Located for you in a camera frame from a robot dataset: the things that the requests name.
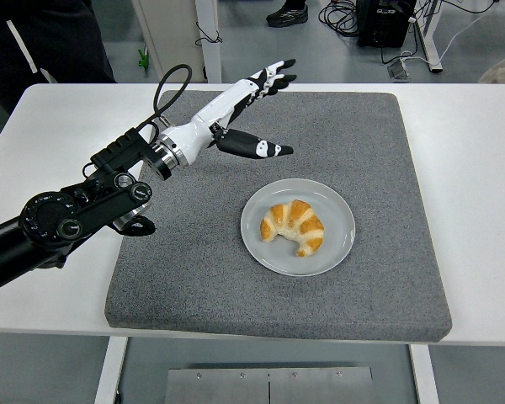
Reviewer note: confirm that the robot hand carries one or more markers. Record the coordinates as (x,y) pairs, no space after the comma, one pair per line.
(181,139)

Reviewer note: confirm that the golden croissant bread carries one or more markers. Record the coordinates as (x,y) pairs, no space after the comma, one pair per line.
(294,219)

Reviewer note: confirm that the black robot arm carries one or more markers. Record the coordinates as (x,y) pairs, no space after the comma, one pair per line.
(46,219)

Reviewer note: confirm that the light grey round plate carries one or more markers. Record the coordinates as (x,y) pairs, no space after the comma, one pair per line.
(273,256)

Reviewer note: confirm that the small green object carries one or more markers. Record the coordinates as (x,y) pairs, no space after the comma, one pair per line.
(142,59)

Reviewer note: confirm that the beige cabinet panel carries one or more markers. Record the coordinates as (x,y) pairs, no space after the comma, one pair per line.
(172,29)

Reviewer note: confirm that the grey speckled foam mat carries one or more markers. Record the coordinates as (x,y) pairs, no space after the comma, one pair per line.
(193,273)

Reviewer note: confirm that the person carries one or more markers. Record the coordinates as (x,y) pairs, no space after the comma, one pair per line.
(59,33)

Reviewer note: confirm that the person's foot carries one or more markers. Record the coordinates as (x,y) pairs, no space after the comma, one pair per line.
(288,16)

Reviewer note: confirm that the grey floor pedal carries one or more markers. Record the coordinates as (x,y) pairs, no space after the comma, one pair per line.
(400,70)

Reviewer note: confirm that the black computer case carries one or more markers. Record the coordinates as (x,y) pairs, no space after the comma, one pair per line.
(383,25)

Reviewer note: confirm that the white table leg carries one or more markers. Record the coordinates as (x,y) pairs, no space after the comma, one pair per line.
(109,370)
(424,374)

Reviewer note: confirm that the white desk leg with foot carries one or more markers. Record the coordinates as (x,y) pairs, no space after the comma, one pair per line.
(430,42)

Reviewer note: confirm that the white desk post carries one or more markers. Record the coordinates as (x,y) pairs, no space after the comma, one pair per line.
(210,59)

